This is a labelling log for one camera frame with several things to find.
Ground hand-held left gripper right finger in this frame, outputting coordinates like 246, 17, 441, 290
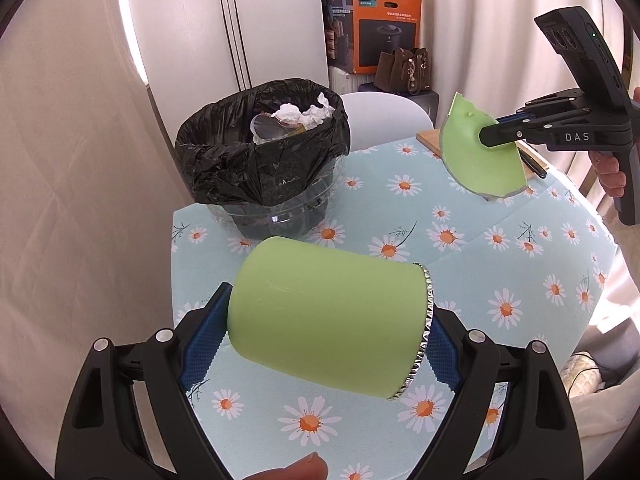
425, 302, 586, 480

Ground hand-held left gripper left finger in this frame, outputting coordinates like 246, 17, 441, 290
54, 282, 235, 480

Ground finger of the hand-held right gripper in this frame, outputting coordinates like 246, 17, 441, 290
495, 88, 593, 126
479, 122, 551, 150

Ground torn green carton piece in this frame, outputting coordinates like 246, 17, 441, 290
439, 91, 528, 198

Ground curved green carton piece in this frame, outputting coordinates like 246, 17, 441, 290
226, 237, 433, 401

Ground bin with black liner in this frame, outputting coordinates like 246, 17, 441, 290
175, 77, 351, 237

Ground white tissue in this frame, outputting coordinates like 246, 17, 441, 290
272, 104, 307, 125
300, 91, 335, 127

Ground person's right hand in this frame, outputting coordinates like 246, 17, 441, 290
589, 152, 627, 200

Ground person's left hand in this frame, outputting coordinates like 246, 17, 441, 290
245, 452, 328, 480

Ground black pen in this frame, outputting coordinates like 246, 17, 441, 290
515, 142, 548, 179

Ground daisy print tablecloth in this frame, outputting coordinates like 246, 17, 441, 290
170, 140, 616, 480

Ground wooden board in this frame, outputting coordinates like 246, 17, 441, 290
416, 129, 549, 179

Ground brown handbag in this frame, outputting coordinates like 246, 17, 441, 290
375, 47, 432, 97

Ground white chair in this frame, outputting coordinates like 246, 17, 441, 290
340, 92, 435, 153

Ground beige woven cushion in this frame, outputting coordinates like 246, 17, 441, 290
559, 355, 607, 403

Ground orange cardboard box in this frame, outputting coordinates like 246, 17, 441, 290
320, 0, 423, 77

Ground white cloth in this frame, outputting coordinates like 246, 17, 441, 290
565, 380, 640, 480

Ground thin black rod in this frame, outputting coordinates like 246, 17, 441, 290
215, 0, 243, 93
228, 0, 254, 87
221, 0, 248, 90

